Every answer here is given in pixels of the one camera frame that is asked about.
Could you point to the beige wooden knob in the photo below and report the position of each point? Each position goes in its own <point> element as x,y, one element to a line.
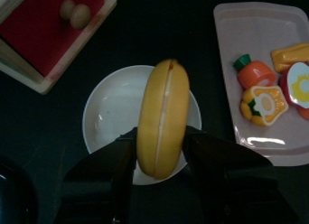
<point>76,14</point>

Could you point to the yellow toy banana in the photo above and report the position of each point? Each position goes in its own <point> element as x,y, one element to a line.
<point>161,119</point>

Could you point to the pink plastic tray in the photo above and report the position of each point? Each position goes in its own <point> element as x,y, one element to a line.
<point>252,32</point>

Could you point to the toy carrot piece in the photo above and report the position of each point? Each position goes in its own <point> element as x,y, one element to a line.
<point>255,74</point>

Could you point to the small red toy food piece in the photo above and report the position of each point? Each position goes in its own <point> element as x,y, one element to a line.
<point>303,112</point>

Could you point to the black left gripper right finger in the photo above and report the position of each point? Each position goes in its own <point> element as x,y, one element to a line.
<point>232,179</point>

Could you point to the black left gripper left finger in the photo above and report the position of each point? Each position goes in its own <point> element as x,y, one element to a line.
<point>100,179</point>

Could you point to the yellow toy pepper half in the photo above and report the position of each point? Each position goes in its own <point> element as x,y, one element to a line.
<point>264,105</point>

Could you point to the red toy apple half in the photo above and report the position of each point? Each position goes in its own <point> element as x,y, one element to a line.
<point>299,84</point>

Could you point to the white bowl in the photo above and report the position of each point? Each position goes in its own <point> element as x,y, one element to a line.
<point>113,107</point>

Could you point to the orange-yellow toy food piece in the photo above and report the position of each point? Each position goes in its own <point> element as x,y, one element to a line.
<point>291,56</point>

